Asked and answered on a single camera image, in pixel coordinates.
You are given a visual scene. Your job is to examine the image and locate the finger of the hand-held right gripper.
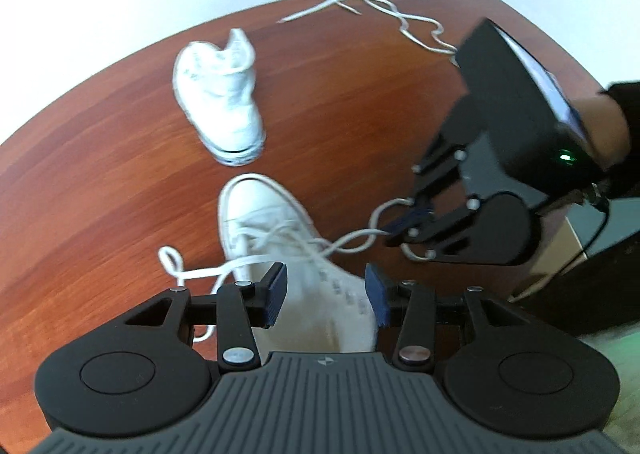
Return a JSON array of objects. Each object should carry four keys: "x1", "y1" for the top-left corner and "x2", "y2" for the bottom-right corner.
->
[
  {"x1": 410, "y1": 134, "x2": 471, "y2": 215},
  {"x1": 385, "y1": 196, "x2": 481, "y2": 262}
]

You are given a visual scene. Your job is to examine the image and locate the person's right hand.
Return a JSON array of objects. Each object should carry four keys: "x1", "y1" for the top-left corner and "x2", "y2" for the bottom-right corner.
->
[{"x1": 580, "y1": 95, "x2": 628, "y2": 170}]

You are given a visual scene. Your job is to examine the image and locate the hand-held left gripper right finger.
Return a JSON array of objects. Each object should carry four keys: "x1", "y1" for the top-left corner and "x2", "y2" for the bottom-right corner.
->
[{"x1": 365, "y1": 263, "x2": 528, "y2": 369}]

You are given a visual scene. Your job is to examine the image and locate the black cable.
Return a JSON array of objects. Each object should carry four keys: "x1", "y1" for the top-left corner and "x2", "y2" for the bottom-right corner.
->
[{"x1": 575, "y1": 181, "x2": 613, "y2": 262}]

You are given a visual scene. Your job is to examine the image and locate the person's right forearm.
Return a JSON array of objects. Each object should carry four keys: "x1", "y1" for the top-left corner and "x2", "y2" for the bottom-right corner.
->
[{"x1": 597, "y1": 80, "x2": 640, "y2": 195}]

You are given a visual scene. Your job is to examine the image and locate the loose white shoelace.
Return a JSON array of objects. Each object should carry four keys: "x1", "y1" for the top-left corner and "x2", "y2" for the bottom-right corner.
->
[{"x1": 276, "y1": 0, "x2": 460, "y2": 66}]

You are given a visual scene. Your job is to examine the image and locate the cream high-top canvas sneaker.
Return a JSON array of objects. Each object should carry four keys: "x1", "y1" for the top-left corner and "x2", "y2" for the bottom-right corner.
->
[{"x1": 217, "y1": 174, "x2": 381, "y2": 355}]

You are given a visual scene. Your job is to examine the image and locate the cardboard box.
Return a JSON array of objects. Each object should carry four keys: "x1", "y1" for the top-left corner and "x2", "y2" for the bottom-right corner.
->
[{"x1": 510, "y1": 214, "x2": 591, "y2": 302}]

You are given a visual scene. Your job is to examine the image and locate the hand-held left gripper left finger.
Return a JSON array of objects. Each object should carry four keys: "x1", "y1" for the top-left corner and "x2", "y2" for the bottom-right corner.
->
[{"x1": 125, "y1": 263, "x2": 288, "y2": 369}]

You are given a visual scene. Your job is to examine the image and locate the white shoelace threaded through sneaker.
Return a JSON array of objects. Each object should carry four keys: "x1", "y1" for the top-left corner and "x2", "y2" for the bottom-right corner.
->
[{"x1": 158, "y1": 198, "x2": 433, "y2": 342}]

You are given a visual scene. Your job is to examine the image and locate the bright white high-top sneaker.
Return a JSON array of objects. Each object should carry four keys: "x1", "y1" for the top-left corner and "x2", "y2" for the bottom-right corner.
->
[{"x1": 172, "y1": 28, "x2": 267, "y2": 167}]

